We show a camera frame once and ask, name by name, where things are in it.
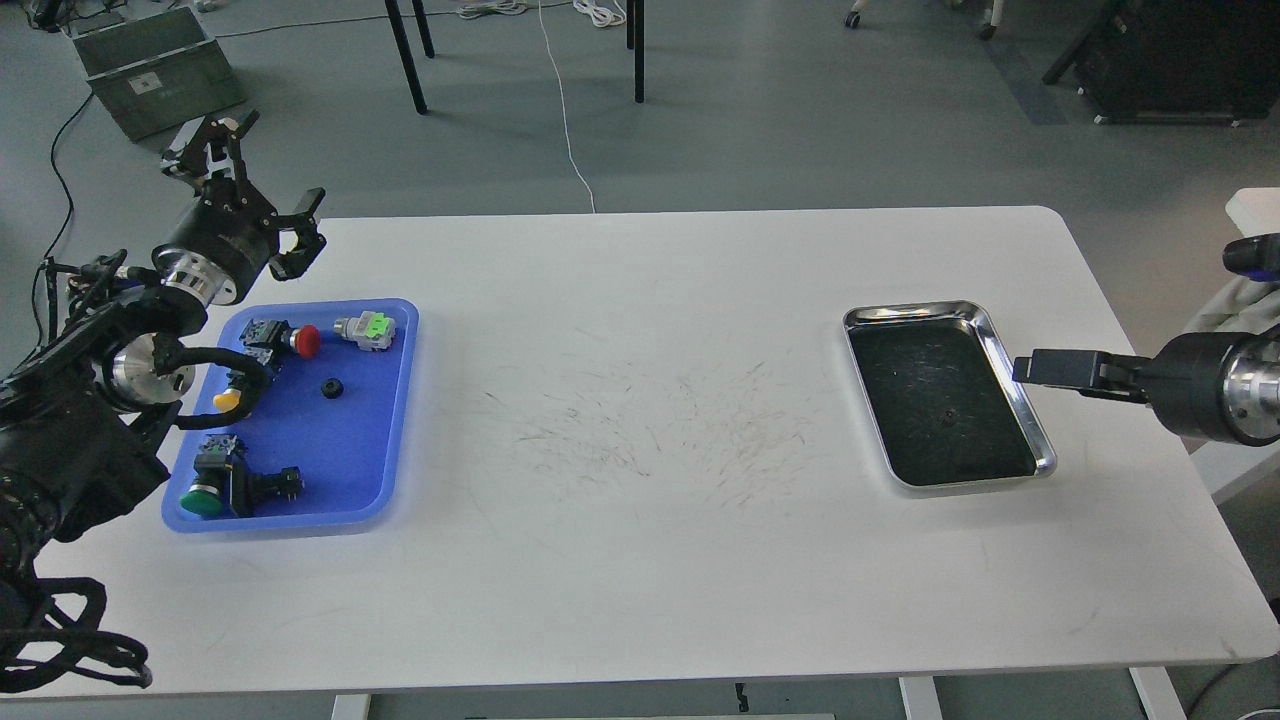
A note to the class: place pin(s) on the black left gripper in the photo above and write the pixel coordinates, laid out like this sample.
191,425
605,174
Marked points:
220,248

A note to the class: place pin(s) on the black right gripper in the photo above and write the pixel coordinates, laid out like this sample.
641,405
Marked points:
1185,381

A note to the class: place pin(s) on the small black gear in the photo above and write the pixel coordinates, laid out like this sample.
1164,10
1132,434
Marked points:
332,387

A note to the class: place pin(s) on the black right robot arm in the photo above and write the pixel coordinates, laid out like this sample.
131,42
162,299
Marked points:
1252,387

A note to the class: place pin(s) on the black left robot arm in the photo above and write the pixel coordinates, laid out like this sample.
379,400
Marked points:
85,414

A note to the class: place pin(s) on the silver metal tray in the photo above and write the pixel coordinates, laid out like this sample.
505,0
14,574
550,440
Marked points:
948,412

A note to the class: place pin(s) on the grey green storage crate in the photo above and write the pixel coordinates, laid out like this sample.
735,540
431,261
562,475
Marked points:
157,72

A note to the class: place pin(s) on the blue plastic tray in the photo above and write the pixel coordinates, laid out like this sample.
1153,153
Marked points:
346,448

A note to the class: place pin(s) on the black cabinet on floor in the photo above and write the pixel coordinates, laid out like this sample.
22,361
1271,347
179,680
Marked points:
1176,61

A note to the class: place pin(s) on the red push button switch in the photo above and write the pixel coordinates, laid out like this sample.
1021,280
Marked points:
269,340

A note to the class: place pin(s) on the green grey switch part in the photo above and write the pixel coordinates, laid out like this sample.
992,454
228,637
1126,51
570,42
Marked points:
369,331

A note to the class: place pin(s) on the yellow push button switch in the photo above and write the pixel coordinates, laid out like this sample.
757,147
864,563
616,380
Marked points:
238,385

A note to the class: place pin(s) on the green push button switch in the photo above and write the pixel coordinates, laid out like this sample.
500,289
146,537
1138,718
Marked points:
224,481

